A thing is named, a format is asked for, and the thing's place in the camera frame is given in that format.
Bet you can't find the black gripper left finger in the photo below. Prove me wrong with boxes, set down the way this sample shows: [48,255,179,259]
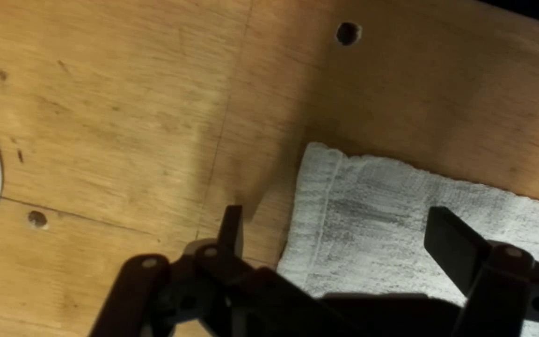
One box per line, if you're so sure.
[217,204,245,259]

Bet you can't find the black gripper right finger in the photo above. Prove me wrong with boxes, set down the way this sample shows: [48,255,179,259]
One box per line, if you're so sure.
[423,204,501,298]

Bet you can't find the white towel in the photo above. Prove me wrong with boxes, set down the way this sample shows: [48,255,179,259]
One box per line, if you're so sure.
[275,141,539,337]

